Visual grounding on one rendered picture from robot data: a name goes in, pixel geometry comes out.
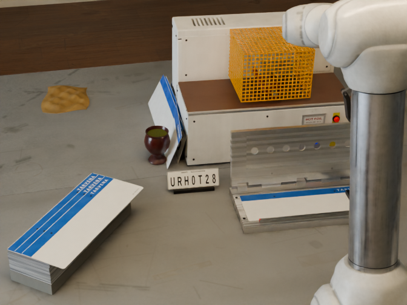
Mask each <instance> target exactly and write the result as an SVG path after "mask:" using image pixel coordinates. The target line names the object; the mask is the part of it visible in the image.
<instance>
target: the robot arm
mask: <svg viewBox="0 0 407 305"><path fill-rule="evenodd" d="M282 36H283V38H284V39H285V40H286V41H287V42H288V43H290V44H293V45H296V46H299V47H309V48H319V49H320V51H321V53H322V54H323V57H324V58H325V60H326V61H327V62H329V63H330V64H331V65H333V66H334V67H340V68H341V70H342V73H343V78H344V80H345V82H346V84H347V86H348V88H346V89H344V88H342V89H341V90H340V91H341V93H342V94H343V100H344V105H345V116H346V118H347V119H348V121H349V122H351V129H350V157H349V162H350V184H349V239H348V254H346V255H345V256H344V257H343V258H342V259H341V260H340V261H339V262H338V263H337V264H336V267H335V271H334V273H333V276H332V278H331V282H330V283H329V284H324V285H322V286H321V287H320V288H319V289H318V290H317V292H316V293H315V294H314V298H313V299H312V301H311V304H310V305H407V267H406V266H405V265H404V264H403V263H402V261H401V260H400V259H399V258H398V249H399V224H400V199H401V185H402V160H403V135H404V121H405V96H406V89H407V0H340V1H337V2H336V3H334V4H332V3H312V4H305V5H298V6H296V7H293V8H291V9H289V10H287V11H286V13H285V14H283V16H282ZM351 91H352V92H351ZM350 95H351V99H350Z"/></svg>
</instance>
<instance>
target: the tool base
mask: <svg viewBox="0 0 407 305"><path fill-rule="evenodd" d="M321 181H322V180H321V179H318V180H305V179H304V178H299V179H297V181H295V182H282V183H281V186H276V187H268V188H261V186H262V184H260V185H247V184H246V183H238V184H237V186H232V188H230V196H231V199H232V201H233V205H234V207H235V210H236V213H237V216H238V218H239V221H240V224H241V227H242V229H243V233H244V234H250V233H256V232H269V231H281V230H289V229H301V228H313V227H321V226H333V225H345V224H349V214H346V215H333V216H327V217H314V218H301V219H294V220H281V221H269V222H261V223H260V222H259V221H248V219H247V216H246V213H245V211H244V208H243V206H242V203H241V201H240V198H239V196H240V195H253V194H266V193H274V192H288V191H301V190H309V189H323V188H336V187H344V186H349V184H350V177H341V178H340V181H339V182H325V183H321ZM235 197H238V198H235ZM243 218H246V219H243Z"/></svg>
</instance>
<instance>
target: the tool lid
mask: <svg viewBox="0 0 407 305"><path fill-rule="evenodd" d="M350 129H351V122H340V123H323V124H314V125H298V126H281V127H272V128H256V129H247V130H231V131H230V185H231V186H237V184H238V183H246V182H247V184H248V185H259V184H262V186H261V188H268V187H276V186H281V182H295V181H297V178H304V177H305V178H306V179H307V180H316V179H321V180H322V181H321V183H325V182H339V181H340V178H341V177H350V162H349V157H350V145H349V146H345V142H346V141H347V140H350ZM331 142H335V143H336V144H335V146H334V147H332V148H331V147H329V144H330V143H331ZM315 143H320V147H319V148H317V149H315V148H314V144H315ZM300 144H304V145H305V147H304V149H302V150H299V145H300ZM285 145H288V146H289V149H288V150H287V151H283V147H284V146H285ZM269 146H272V147H273V151H272V152H267V148H268V147H269ZM252 148H257V152H256V153H255V154H253V153H251V150H252Z"/></svg>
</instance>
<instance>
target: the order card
mask: <svg viewBox="0 0 407 305"><path fill-rule="evenodd" d="M167 181H168V189H169V190H170V189H184V188H198V187H206V186H219V169H218V168H210V169H195V170H187V171H172V172H167Z"/></svg>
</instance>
